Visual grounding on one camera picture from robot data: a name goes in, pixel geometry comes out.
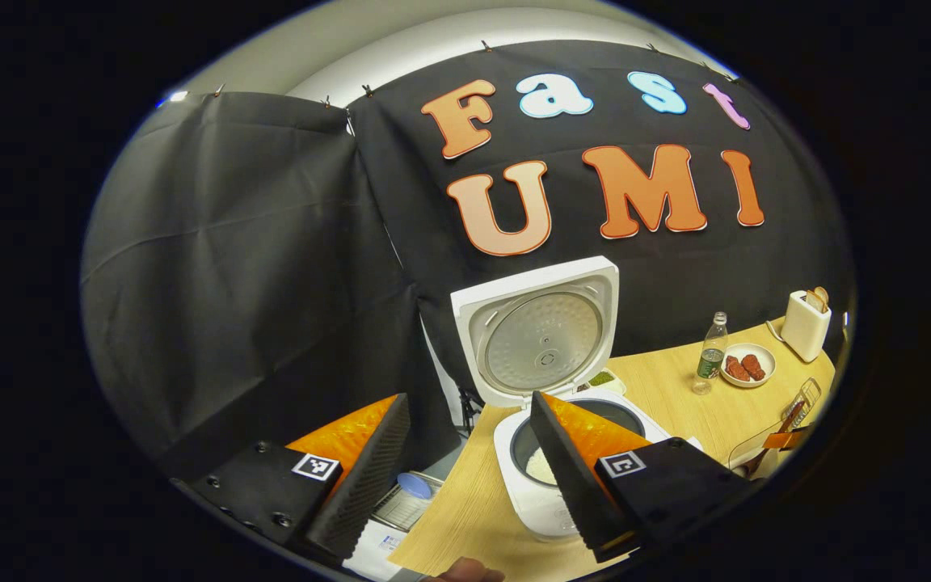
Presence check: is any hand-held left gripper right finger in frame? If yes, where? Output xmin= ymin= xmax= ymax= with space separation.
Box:
xmin=530 ymin=391 xmax=753 ymax=564

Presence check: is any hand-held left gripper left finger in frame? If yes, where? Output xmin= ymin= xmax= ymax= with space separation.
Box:
xmin=171 ymin=393 xmax=412 ymax=567

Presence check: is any white rice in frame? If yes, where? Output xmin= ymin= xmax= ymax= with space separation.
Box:
xmin=524 ymin=447 xmax=557 ymax=486

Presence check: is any metal wire chopstick holder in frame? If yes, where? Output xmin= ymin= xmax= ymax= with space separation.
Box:
xmin=781 ymin=377 xmax=824 ymax=429

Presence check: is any white rice cooker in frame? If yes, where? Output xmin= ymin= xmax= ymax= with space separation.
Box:
xmin=449 ymin=256 xmax=676 ymax=542

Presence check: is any white cardboard box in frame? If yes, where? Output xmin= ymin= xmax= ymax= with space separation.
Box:
xmin=343 ymin=517 xmax=410 ymax=581

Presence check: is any white round plate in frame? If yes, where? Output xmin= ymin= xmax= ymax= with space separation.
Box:
xmin=720 ymin=343 xmax=777 ymax=389

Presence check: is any white divided bean dish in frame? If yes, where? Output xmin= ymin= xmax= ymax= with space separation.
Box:
xmin=579 ymin=368 xmax=626 ymax=397

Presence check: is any clear plastic water bottle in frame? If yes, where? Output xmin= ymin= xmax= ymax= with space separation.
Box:
xmin=692 ymin=311 xmax=729 ymax=395

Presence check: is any white toaster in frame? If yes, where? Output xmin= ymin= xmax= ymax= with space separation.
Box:
xmin=781 ymin=289 xmax=832 ymax=363

